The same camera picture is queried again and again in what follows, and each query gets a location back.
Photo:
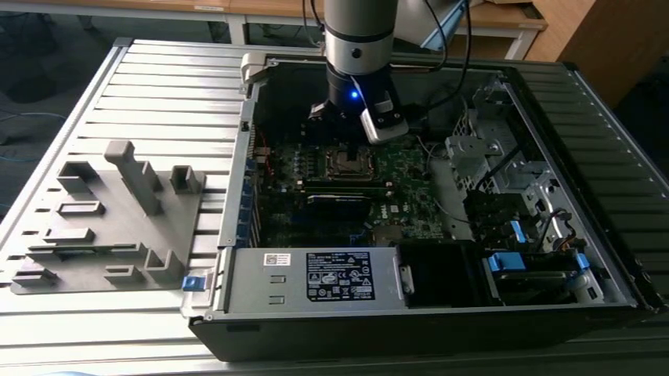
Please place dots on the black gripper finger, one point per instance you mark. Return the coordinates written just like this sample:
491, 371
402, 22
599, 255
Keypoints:
358, 153

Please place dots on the silver CPU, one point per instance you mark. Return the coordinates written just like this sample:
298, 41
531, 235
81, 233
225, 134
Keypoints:
341, 160

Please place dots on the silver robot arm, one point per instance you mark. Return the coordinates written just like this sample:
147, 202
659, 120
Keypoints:
356, 23

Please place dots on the CPU socket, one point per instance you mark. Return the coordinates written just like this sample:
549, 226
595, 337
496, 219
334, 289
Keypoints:
329, 164

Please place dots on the green motherboard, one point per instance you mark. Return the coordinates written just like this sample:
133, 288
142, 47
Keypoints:
413, 196

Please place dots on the black graphics card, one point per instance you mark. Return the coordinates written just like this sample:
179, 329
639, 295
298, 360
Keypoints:
337, 211

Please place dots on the brown chipset heat sink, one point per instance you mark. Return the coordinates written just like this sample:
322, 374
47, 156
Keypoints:
388, 234

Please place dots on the silver metal drive cage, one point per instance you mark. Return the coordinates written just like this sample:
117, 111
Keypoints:
470, 150

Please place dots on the black power connector bundle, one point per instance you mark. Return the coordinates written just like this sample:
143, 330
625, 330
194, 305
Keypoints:
497, 207

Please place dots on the blue plastic clip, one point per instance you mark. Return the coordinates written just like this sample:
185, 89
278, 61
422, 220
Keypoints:
513, 231
581, 263

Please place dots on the blue disk carrier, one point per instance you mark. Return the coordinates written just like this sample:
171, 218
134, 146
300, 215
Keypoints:
507, 261

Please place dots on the silver power supply unit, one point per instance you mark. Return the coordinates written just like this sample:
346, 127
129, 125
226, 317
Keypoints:
251, 297

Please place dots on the blue case latch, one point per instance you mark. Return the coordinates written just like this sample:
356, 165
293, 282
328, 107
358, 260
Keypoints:
193, 284

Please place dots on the black hard disk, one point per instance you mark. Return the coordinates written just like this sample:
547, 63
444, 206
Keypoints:
528, 288

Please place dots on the black open PC case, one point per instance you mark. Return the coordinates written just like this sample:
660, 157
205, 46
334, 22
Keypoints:
366, 340

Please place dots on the grey parts rack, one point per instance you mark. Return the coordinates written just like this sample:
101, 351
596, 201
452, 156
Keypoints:
121, 235

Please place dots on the wooden cabinet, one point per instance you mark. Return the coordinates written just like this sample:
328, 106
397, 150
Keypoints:
617, 39

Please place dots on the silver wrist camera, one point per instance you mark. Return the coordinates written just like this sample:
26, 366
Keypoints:
378, 133

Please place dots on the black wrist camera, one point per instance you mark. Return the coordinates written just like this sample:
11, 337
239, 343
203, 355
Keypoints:
325, 111

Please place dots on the grey metal rail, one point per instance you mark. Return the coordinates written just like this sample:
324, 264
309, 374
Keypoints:
444, 184

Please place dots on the wooden desk white frame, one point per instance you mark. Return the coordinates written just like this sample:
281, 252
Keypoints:
501, 22
131, 4

